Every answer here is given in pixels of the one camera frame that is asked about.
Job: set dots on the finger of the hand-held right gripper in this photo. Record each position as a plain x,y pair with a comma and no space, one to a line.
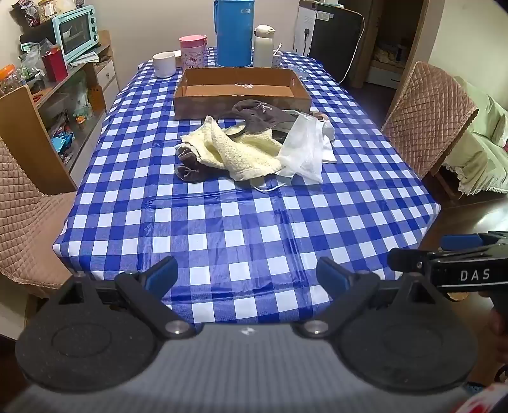
460,241
408,262

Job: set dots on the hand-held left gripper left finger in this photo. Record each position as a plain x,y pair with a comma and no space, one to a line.
162,274

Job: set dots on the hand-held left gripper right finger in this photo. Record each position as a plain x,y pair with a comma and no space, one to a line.
331,274

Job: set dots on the brown sock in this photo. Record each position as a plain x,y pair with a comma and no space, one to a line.
186,154
190,174

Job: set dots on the white mesh bag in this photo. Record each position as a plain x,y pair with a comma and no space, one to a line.
303,151

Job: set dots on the pale yellow towel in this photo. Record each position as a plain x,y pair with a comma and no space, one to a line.
246,155

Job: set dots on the grey brown cloth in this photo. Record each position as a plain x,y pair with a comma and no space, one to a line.
262,117

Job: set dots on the cardboard box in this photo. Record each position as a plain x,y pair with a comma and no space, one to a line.
238,104

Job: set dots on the person's right hand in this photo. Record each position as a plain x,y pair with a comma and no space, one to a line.
501,329

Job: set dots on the blue white checkered tablecloth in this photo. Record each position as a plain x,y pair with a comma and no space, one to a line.
238,222

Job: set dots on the green covered sofa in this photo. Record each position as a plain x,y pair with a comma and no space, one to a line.
482,147

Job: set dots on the person's red white clothing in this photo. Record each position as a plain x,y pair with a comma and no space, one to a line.
488,401

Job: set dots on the quilted tan chair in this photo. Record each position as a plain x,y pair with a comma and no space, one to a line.
27,222
428,115

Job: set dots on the wooden shelf unit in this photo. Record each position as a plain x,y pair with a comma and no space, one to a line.
43,131

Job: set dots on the white mug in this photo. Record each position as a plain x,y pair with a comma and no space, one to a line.
164,65

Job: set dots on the pink lidded cartoon cup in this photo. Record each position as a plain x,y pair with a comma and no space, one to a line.
192,53

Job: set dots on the paper booklet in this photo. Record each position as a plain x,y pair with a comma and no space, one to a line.
85,58

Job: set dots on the white spoon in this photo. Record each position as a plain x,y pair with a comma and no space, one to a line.
278,47

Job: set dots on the black refrigerator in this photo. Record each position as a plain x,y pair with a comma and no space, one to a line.
335,39

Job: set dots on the white insulated bottle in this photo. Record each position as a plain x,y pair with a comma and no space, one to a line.
262,49

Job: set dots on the red canister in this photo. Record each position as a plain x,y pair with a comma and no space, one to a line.
54,65

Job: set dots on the orange lid plastic jar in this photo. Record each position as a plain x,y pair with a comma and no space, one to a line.
11,81

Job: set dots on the blue thermos jug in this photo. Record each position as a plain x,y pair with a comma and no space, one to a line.
234,35

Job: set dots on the teal toaster oven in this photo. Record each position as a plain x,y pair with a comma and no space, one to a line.
75,33

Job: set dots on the pile of snack bags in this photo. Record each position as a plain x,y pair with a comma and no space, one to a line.
39,10

